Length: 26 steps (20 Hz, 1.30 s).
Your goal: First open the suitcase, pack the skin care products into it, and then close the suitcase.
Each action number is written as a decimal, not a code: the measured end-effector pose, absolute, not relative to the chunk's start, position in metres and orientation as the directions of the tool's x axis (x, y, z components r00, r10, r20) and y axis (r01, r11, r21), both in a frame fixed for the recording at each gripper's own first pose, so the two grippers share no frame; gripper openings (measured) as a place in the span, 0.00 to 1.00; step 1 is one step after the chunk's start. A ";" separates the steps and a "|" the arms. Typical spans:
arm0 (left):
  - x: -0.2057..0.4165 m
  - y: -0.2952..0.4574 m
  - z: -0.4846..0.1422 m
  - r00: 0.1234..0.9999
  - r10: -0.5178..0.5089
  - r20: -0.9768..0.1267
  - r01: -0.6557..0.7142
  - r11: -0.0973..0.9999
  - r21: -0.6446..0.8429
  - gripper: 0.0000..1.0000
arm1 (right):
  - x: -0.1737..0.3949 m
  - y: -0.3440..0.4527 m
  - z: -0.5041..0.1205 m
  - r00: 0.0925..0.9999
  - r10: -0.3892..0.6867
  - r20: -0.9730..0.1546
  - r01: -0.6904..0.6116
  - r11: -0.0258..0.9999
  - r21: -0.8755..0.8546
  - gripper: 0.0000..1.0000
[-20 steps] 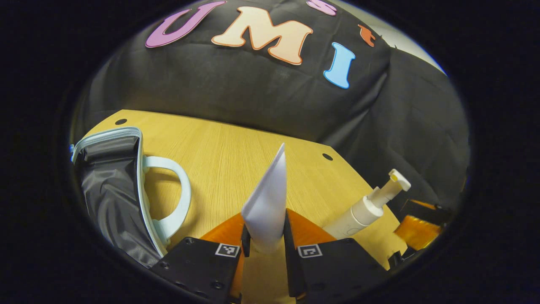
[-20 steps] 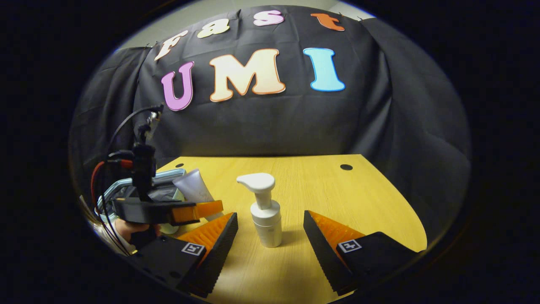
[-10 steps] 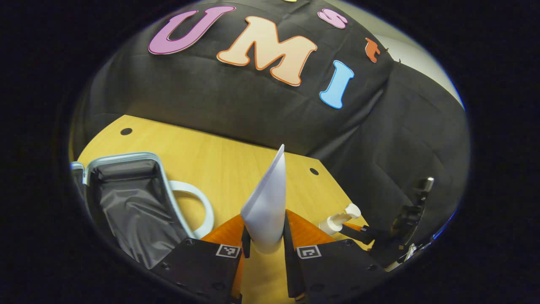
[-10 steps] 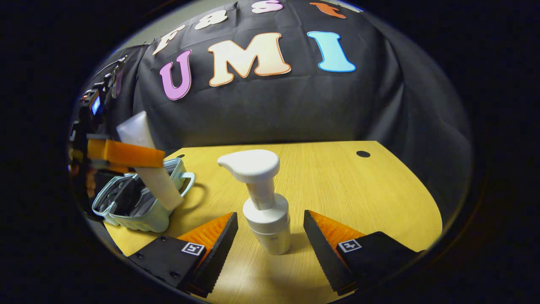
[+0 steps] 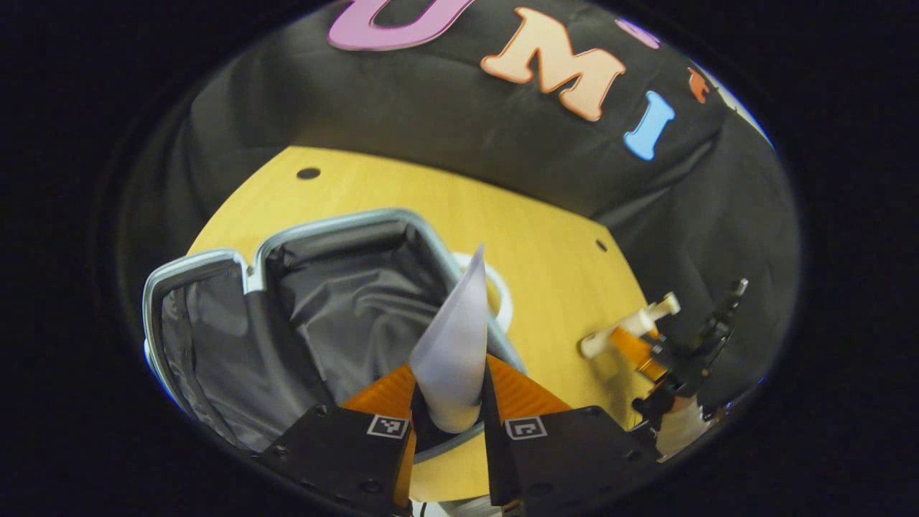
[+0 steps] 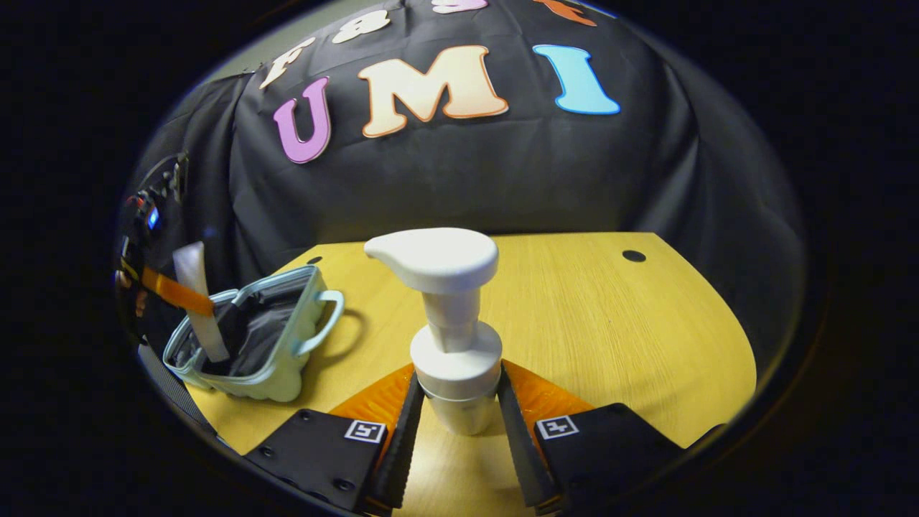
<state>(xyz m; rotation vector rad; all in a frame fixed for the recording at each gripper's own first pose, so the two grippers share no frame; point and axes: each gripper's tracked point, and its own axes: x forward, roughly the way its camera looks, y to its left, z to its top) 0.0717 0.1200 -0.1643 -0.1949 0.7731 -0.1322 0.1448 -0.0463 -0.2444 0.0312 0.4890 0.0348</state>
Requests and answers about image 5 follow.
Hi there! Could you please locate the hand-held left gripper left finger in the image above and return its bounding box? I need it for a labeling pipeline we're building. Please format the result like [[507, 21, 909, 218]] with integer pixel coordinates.
[[260, 363, 419, 516]]

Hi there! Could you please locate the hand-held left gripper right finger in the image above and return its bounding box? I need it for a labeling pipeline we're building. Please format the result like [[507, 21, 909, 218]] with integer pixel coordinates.
[[481, 354, 658, 515]]

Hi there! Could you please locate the light blue suitcase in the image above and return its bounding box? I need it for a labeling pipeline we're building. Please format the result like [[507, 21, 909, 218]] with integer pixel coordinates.
[[142, 208, 528, 464]]

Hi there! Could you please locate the white squeeze tube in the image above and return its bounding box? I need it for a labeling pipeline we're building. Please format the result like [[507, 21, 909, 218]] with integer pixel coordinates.
[[409, 244, 489, 434]]

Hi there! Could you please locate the black backdrop cloth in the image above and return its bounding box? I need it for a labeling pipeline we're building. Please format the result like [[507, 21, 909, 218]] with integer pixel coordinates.
[[118, 0, 801, 432]]

